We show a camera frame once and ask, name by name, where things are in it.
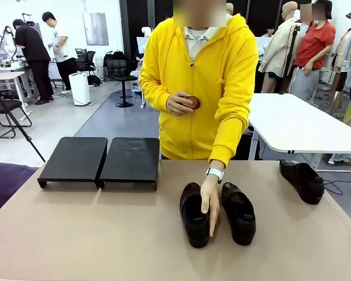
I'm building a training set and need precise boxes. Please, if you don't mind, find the bystander in black clothes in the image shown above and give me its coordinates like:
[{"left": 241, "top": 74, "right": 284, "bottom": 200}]
[{"left": 13, "top": 19, "right": 55, "bottom": 105}]

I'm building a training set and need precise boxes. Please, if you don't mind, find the silver wall panel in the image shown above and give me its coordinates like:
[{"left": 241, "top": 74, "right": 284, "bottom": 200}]
[{"left": 82, "top": 12, "right": 109, "bottom": 46}]

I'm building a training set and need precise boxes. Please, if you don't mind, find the black padded bar stool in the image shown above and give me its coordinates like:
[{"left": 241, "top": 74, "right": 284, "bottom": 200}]
[{"left": 106, "top": 59, "right": 138, "bottom": 108}]

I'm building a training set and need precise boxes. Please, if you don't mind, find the white height-adjustable table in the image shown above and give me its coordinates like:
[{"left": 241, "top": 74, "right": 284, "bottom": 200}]
[{"left": 247, "top": 92, "right": 351, "bottom": 172}]

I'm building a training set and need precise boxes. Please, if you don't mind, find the person's left forearm yellow sleeve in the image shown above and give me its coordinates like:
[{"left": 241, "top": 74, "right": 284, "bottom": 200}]
[{"left": 208, "top": 111, "right": 250, "bottom": 174}]

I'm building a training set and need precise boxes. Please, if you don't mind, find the purple cloth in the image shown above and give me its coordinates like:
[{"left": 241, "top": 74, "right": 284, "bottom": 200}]
[{"left": 0, "top": 162, "right": 44, "bottom": 222}]

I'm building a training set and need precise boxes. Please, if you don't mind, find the white air purifier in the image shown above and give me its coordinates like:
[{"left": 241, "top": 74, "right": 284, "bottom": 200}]
[{"left": 68, "top": 72, "right": 91, "bottom": 107}]

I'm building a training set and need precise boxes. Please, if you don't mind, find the thin black floor cable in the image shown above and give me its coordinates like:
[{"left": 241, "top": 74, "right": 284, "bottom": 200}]
[{"left": 321, "top": 179, "right": 345, "bottom": 196}]

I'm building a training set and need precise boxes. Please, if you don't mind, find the mannequin in beige coat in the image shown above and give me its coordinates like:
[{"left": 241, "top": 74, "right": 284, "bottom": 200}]
[{"left": 257, "top": 1, "right": 301, "bottom": 94}]

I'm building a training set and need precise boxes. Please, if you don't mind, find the black backpack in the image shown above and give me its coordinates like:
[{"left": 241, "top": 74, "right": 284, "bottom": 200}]
[{"left": 104, "top": 50, "right": 126, "bottom": 67}]

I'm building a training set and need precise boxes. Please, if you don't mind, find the black tripod leg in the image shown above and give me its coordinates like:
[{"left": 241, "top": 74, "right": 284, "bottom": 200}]
[{"left": 0, "top": 83, "right": 46, "bottom": 163}]

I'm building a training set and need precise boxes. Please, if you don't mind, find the black metal frame chair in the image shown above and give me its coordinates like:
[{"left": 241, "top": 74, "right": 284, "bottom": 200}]
[{"left": 0, "top": 84, "right": 33, "bottom": 140}]

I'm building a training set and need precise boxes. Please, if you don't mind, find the bystander in white T-shirt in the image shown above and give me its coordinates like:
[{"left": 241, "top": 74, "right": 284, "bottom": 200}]
[{"left": 42, "top": 11, "right": 78, "bottom": 95}]

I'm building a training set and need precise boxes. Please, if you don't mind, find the person in yellow hoodie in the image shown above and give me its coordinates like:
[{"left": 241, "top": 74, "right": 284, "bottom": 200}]
[{"left": 139, "top": 0, "right": 260, "bottom": 169}]

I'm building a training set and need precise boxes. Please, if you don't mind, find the light wooden desk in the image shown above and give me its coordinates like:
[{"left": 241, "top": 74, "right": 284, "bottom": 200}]
[{"left": 0, "top": 66, "right": 33, "bottom": 108}]

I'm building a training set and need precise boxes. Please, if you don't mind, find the white wrist watch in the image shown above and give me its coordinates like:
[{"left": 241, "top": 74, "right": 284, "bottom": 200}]
[{"left": 205, "top": 167, "right": 225, "bottom": 184}]

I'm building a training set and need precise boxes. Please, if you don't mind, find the black acrylic shoe stand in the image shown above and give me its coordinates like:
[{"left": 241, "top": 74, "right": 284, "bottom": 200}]
[
  {"left": 37, "top": 136, "right": 109, "bottom": 190},
  {"left": 99, "top": 137, "right": 160, "bottom": 191}
]

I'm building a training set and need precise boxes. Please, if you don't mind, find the black office chair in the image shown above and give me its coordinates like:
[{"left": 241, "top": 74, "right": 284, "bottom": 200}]
[{"left": 75, "top": 50, "right": 97, "bottom": 78}]

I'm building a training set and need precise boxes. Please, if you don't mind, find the person's left hand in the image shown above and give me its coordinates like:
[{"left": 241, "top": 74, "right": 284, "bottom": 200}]
[{"left": 199, "top": 177, "right": 222, "bottom": 238}]

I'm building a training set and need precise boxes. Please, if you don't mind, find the person's right hand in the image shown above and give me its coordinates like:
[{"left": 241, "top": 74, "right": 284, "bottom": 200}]
[{"left": 166, "top": 92, "right": 194, "bottom": 116}]

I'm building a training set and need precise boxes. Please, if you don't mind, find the black leather buckle shoe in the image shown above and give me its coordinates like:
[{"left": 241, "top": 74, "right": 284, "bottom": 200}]
[
  {"left": 221, "top": 181, "right": 257, "bottom": 246},
  {"left": 180, "top": 182, "right": 211, "bottom": 249},
  {"left": 279, "top": 159, "right": 325, "bottom": 205}
]

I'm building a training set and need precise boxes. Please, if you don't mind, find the person's right forearm yellow sleeve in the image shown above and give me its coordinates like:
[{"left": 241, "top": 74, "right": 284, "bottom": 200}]
[{"left": 139, "top": 81, "right": 176, "bottom": 114}]

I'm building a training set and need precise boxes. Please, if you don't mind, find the black light stand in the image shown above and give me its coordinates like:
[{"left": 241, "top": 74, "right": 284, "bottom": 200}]
[{"left": 279, "top": 25, "right": 301, "bottom": 96}]

